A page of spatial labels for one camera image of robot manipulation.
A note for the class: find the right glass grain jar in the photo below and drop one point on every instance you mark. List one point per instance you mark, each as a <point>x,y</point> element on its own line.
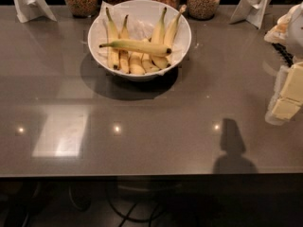
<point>202,9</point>

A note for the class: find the white paper bowl liner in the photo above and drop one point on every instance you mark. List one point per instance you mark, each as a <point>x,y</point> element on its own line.
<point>149,42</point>

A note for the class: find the right centre yellow banana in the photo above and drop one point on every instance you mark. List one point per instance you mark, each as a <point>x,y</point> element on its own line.
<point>157,37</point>

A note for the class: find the white ceramic bowl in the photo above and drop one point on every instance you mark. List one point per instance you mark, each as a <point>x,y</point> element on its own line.
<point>142,17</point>

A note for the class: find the white paper stand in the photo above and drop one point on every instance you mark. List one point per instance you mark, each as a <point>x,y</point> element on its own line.
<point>251,11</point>
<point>28,10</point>

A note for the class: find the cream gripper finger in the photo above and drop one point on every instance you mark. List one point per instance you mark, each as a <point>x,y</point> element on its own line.
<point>281,111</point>

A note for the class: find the short middle yellow banana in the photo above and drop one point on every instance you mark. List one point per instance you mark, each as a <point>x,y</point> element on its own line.
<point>136,64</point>

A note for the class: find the crosswise yellow banana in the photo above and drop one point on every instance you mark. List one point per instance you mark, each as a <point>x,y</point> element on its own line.
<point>159,50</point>

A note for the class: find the rightmost yellow banana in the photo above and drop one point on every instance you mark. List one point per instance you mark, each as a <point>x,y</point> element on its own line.
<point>173,27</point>

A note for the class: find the leftmost yellow banana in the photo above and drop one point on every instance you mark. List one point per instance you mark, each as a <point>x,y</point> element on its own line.
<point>112,35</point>

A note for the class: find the left white paper stand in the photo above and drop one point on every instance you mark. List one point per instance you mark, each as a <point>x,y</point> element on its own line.
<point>28,10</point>

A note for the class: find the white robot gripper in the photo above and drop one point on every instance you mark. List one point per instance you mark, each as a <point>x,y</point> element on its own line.
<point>295,37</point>

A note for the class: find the right white paper stand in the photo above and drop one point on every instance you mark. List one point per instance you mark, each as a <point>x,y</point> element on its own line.
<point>251,11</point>

